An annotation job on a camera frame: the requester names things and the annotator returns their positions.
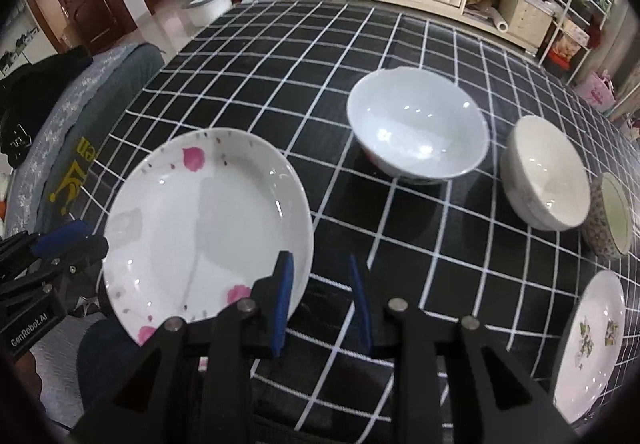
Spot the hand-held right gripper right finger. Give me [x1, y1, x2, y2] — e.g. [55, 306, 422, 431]
[347, 254, 586, 444]

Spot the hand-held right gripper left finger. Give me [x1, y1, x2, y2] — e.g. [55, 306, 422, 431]
[70, 251, 296, 444]

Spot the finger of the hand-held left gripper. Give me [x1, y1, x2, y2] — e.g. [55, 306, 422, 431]
[0, 221, 96, 271]
[0, 236, 110, 305]

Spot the white plate with pink flowers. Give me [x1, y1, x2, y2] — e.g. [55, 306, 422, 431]
[101, 128, 315, 346]

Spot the large white bowl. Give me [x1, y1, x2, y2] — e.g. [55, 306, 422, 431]
[346, 67, 490, 185]

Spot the cream bowl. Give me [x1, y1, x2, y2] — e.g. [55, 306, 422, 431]
[501, 115, 592, 231]

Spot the white plate with green flowers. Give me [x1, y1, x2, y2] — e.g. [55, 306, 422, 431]
[552, 270, 627, 425]

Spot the patterned bowl with pale inside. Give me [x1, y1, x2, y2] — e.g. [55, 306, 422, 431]
[581, 172, 635, 261]

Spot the person's leg in blue trousers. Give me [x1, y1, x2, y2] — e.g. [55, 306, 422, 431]
[75, 319, 151, 420]

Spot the black garment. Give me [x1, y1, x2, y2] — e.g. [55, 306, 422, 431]
[0, 46, 93, 169]

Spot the black white checked tablecloth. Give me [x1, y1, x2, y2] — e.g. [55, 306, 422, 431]
[65, 0, 640, 444]

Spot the white basin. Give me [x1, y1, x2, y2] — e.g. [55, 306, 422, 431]
[184, 0, 234, 27]

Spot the pink bag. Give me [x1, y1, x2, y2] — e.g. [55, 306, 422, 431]
[575, 71, 617, 112]

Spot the white paper roll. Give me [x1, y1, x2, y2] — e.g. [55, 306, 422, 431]
[487, 6, 510, 33]

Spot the printed food bag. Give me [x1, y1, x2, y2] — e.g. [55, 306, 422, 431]
[555, 31, 583, 59]

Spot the white wire rack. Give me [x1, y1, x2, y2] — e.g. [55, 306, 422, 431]
[537, 0, 613, 84]

